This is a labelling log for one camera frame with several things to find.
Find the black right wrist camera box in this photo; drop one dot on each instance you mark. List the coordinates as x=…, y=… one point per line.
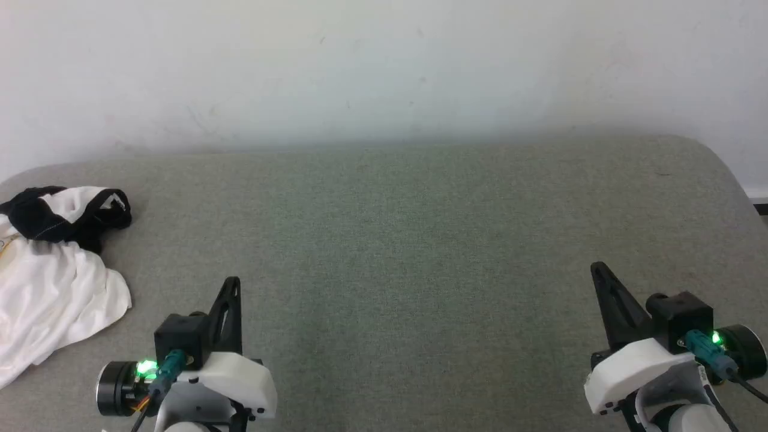
x=681, y=315

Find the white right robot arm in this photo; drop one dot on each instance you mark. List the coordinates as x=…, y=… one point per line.
x=678, y=414

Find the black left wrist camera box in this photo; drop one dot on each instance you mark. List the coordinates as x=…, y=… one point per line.
x=180, y=333

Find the white shirt with black sleeves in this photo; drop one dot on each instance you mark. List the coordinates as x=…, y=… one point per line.
x=54, y=294

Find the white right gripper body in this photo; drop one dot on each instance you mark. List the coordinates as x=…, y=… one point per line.
x=630, y=372

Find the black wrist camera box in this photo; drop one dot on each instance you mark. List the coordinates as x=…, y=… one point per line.
x=681, y=315
x=180, y=333

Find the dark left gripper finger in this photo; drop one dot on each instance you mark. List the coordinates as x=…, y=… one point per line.
x=231, y=336

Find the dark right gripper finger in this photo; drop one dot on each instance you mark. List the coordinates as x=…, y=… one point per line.
x=618, y=312

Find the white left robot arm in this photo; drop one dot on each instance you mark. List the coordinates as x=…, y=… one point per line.
x=192, y=414

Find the grey fabric sofa cushion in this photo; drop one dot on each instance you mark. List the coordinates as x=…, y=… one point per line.
x=408, y=252

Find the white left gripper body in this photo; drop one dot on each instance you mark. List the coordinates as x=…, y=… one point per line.
x=240, y=379

